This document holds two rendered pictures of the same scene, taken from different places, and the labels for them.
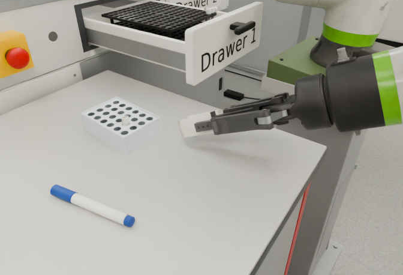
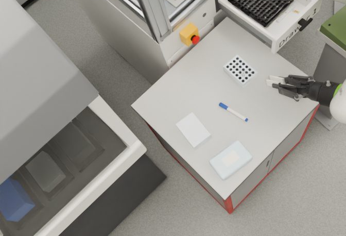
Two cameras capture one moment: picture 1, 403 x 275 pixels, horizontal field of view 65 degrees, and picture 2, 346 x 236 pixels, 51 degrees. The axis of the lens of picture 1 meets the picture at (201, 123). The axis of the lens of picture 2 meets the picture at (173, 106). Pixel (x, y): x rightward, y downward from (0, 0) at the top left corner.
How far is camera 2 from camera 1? 1.14 m
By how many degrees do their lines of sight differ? 38
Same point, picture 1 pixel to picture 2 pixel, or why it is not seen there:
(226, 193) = (280, 112)
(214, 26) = (288, 30)
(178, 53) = (268, 39)
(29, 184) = (209, 99)
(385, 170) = not seen: outside the picture
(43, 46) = (200, 20)
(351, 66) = (327, 90)
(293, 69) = (333, 35)
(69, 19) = (211, 3)
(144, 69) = not seen: hidden behind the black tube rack
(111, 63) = not seen: hidden behind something
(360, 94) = (327, 101)
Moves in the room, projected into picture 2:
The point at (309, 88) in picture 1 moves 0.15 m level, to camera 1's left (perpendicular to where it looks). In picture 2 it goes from (313, 91) to (272, 87)
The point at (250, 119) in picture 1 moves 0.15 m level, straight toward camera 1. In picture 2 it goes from (291, 95) to (280, 130)
